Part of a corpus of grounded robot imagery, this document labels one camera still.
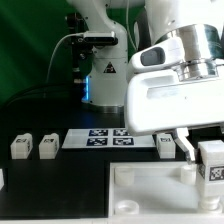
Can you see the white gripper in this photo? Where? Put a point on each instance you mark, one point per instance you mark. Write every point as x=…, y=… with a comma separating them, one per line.
x=159, y=102

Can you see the white square table top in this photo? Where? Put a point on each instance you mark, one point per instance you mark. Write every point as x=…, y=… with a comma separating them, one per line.
x=153, y=193

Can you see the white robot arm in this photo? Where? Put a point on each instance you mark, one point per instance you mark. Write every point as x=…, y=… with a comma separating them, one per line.
x=140, y=24

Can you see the white sheet with markers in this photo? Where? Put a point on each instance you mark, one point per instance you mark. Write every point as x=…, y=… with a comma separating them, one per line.
x=105, y=138

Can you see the white block left edge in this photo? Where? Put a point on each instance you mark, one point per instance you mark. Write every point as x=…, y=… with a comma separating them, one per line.
x=1, y=179

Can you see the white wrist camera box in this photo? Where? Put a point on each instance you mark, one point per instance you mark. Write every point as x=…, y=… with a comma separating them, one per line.
x=158, y=57

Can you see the black camera stand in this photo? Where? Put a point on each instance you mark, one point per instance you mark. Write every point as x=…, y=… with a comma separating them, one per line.
x=79, y=51

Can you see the black camera on stand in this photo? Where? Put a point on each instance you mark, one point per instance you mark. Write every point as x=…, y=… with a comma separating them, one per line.
x=100, y=38

